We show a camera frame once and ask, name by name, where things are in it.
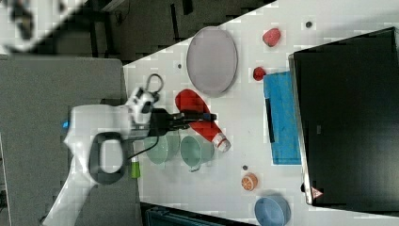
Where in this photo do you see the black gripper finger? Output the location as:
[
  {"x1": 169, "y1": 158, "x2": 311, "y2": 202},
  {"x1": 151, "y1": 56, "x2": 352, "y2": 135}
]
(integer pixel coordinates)
[
  {"x1": 170, "y1": 122, "x2": 190, "y2": 130},
  {"x1": 183, "y1": 112, "x2": 217, "y2": 122}
]

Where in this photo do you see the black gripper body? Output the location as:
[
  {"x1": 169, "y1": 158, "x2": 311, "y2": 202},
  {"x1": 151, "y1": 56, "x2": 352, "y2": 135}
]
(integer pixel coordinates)
[{"x1": 149, "y1": 108, "x2": 183, "y2": 137}]

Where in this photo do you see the red ketchup bottle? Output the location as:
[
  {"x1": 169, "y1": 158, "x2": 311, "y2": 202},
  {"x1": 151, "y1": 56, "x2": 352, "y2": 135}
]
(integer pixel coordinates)
[{"x1": 175, "y1": 89, "x2": 231, "y2": 153}]

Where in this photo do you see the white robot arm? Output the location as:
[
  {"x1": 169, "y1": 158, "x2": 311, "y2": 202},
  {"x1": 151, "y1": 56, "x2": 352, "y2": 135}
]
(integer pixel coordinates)
[{"x1": 41, "y1": 105, "x2": 216, "y2": 226}]

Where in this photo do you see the green perforated colander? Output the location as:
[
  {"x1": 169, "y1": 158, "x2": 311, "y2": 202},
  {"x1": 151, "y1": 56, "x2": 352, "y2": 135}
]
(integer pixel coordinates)
[{"x1": 144, "y1": 131, "x2": 180, "y2": 165}]

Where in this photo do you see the green mug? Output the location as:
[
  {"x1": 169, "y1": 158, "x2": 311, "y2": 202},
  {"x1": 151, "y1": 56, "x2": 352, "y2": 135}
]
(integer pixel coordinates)
[{"x1": 180, "y1": 136, "x2": 215, "y2": 172}]

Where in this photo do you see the grey oval plate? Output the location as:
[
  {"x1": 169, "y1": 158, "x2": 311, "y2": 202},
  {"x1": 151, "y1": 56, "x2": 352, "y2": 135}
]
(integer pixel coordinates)
[{"x1": 186, "y1": 26, "x2": 238, "y2": 97}]

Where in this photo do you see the small red fruit toy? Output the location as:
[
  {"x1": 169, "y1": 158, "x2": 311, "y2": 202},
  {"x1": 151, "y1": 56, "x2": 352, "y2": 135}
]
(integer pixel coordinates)
[{"x1": 252, "y1": 67, "x2": 266, "y2": 81}]

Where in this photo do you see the orange slice toy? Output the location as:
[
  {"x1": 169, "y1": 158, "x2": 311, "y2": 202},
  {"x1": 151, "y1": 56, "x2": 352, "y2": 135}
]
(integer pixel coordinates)
[{"x1": 241, "y1": 172, "x2": 258, "y2": 191}]

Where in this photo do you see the dark blue crate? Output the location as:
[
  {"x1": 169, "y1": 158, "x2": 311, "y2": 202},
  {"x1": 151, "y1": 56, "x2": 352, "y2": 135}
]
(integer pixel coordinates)
[{"x1": 143, "y1": 206, "x2": 252, "y2": 226}]

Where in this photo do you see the red strawberry toy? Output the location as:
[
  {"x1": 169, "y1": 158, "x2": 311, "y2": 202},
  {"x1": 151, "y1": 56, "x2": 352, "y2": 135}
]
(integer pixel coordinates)
[{"x1": 263, "y1": 28, "x2": 281, "y2": 47}]

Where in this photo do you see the blue bowl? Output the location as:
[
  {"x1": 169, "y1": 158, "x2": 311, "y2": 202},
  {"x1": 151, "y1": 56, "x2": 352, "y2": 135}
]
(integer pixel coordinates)
[{"x1": 254, "y1": 195, "x2": 291, "y2": 226}]

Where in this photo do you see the grey partition panel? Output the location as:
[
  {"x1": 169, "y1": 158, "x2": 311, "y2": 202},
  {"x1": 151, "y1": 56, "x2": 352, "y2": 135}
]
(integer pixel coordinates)
[{"x1": 1, "y1": 56, "x2": 127, "y2": 226}]

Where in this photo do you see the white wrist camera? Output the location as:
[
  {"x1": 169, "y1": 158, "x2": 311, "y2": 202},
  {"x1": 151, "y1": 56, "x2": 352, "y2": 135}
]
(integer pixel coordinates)
[{"x1": 125, "y1": 88, "x2": 159, "y2": 124}]

